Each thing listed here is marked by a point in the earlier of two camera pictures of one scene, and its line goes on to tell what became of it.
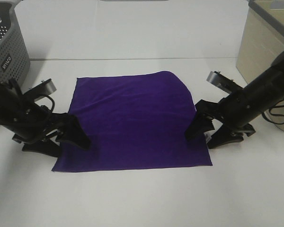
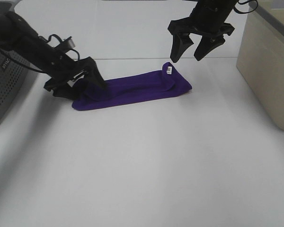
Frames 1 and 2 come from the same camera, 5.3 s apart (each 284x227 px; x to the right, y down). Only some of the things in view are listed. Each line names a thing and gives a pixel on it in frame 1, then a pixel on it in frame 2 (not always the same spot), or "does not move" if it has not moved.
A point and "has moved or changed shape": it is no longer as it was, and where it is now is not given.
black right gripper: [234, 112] to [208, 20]
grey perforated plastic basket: [9, 58] does not move
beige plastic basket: [268, 32] does not move
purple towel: [133, 121] has moved or changed shape
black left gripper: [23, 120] to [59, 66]
